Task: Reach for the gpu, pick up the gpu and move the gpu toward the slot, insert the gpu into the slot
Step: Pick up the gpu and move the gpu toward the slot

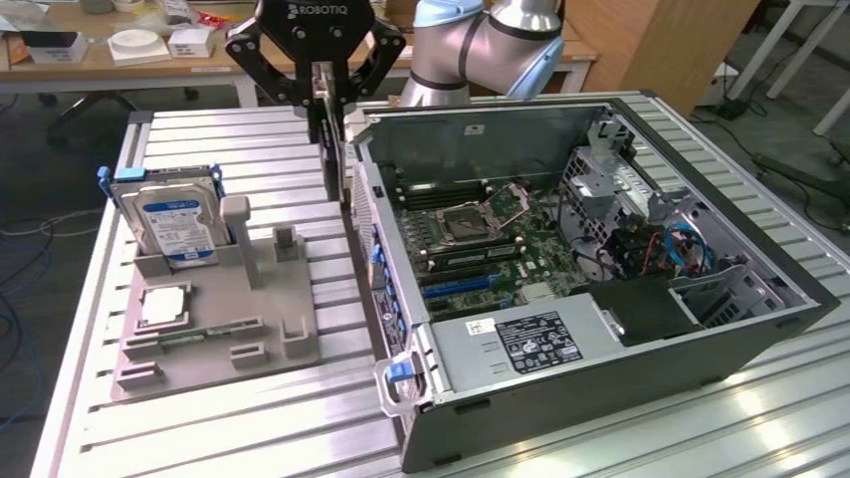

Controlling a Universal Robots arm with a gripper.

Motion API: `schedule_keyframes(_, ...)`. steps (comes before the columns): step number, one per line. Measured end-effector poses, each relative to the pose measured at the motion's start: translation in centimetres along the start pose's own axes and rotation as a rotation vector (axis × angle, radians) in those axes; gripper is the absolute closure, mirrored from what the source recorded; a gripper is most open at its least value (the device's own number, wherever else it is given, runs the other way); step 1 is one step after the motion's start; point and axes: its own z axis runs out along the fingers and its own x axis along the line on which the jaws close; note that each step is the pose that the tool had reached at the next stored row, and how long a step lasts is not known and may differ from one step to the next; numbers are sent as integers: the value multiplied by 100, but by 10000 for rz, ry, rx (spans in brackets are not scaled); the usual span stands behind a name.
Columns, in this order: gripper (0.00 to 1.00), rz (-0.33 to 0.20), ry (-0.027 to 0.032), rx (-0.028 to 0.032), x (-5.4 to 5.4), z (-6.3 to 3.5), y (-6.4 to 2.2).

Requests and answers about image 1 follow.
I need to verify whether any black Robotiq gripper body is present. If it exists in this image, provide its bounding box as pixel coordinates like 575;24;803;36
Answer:
254;0;377;66

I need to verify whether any graphics card with metal bracket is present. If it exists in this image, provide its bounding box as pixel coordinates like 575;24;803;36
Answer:
306;60;349;203

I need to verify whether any blue expansion slot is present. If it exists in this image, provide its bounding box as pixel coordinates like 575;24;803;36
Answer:
421;275;504;302

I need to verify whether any cardboard box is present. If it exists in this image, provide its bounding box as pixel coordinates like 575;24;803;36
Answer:
384;0;421;29

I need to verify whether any small white labelled box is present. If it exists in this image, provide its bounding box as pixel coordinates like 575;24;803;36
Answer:
165;27;217;59

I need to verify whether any white round holder block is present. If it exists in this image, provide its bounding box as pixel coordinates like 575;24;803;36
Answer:
108;28;172;67

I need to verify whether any wooden desk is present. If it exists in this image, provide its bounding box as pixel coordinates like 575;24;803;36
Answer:
0;0;599;96

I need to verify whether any black chair base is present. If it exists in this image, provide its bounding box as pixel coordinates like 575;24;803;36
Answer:
38;87;200;148

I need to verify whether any white box with black top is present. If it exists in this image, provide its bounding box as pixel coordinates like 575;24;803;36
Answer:
17;30;92;65

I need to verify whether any metal socket cover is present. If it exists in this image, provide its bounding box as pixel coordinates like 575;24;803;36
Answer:
483;181;536;220

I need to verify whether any CPU socket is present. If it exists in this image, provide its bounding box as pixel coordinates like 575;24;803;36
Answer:
433;203;492;245

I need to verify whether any perforated metal disk bay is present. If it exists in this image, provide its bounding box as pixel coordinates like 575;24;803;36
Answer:
560;143;659;235

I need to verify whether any green RAM stick in motherboard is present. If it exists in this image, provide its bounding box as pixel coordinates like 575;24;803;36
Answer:
424;241;525;269

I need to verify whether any green motherboard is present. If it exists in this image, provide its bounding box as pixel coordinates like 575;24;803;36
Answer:
390;176;592;320

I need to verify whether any grey parts rack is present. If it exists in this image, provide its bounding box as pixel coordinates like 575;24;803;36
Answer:
109;193;321;403

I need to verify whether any silver CPU chip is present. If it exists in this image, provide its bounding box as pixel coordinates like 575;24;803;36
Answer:
141;287;188;323

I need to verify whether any loose green RAM stick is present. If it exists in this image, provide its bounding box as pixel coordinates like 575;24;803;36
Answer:
154;323;257;346

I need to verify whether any grey power supply unit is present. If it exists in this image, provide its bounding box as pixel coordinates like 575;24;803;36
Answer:
424;292;629;394

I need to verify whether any black floor stand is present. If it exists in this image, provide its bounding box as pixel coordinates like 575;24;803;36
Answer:
748;153;850;200

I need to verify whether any grey metal disk bay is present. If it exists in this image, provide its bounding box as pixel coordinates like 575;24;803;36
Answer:
667;263;788;330

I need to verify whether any open black PC case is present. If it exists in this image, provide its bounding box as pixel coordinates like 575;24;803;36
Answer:
334;97;843;474

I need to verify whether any hard disk with blue bracket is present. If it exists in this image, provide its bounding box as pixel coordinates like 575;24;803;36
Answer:
96;161;226;271

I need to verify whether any white table frame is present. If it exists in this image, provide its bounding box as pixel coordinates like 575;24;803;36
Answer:
725;0;850;135

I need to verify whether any blue wire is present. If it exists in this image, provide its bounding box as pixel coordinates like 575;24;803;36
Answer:
663;221;716;278

